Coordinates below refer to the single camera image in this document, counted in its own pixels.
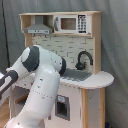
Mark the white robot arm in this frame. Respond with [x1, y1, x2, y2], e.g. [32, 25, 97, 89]
[0, 45, 66, 128]

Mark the wooden toy kitchen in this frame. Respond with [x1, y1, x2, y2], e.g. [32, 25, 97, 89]
[9, 10, 115, 128]

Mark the grey toy sink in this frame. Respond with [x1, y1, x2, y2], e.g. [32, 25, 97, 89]
[62, 69, 92, 81]

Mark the black toy faucet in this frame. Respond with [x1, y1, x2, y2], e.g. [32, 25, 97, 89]
[75, 51, 93, 70]

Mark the toy microwave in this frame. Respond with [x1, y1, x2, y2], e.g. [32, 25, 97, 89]
[54, 14, 91, 34]

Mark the grey range hood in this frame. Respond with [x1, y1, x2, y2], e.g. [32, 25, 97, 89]
[24, 16, 53, 34]

